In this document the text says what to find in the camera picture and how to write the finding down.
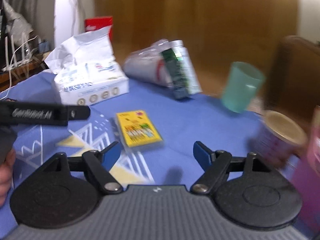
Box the yellow card case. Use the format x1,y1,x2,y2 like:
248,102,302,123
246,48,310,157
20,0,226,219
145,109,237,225
116,110,163,148

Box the person left hand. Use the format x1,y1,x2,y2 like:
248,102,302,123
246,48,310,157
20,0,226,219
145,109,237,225
0,148,16,207

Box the blue patterned tablecloth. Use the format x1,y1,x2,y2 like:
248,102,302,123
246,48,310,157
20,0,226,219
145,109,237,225
0,69,316,240

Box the small purple can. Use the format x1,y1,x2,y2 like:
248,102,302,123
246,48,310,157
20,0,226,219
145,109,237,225
251,110,308,168

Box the white tissue pack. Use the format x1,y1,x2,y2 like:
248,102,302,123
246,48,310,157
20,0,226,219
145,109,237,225
44,27,129,106

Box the teal plastic mug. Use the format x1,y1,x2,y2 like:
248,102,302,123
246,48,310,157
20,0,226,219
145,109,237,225
221,61,265,113

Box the pink macaron biscuit box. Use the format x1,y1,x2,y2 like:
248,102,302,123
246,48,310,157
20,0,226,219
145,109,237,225
291,106,320,232

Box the green drink carton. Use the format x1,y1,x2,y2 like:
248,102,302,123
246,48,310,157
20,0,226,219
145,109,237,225
161,40,202,100

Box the clear plastic bag white contents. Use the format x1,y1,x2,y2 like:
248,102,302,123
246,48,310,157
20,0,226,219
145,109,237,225
123,39,171,87

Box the red snack box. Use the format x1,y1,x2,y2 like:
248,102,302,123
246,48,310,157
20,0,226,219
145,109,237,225
84,16,113,42

